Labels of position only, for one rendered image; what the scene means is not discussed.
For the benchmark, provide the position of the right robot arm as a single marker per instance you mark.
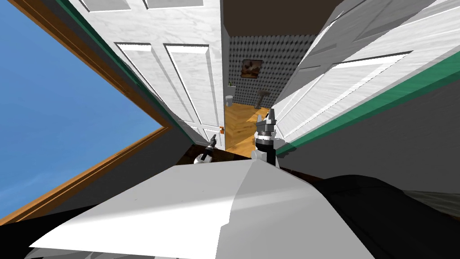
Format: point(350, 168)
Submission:
point(265, 146)

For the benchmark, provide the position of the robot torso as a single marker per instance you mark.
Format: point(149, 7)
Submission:
point(201, 212)

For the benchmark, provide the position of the grey toilet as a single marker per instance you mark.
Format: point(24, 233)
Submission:
point(229, 100)

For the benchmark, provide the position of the white panelled door leaf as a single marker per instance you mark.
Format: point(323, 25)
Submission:
point(345, 79)
point(187, 79)

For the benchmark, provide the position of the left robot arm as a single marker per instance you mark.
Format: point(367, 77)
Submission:
point(205, 154)

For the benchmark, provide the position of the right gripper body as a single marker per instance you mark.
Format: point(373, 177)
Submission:
point(265, 127)

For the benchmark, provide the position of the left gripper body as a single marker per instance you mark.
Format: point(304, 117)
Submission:
point(211, 142)

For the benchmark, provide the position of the window with wooden frame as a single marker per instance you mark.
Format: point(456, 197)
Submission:
point(61, 104)

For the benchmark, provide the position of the brown framed wall picture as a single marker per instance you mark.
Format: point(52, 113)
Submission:
point(251, 68)

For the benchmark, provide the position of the grey pedestal sink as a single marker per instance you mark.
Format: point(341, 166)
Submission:
point(261, 99)

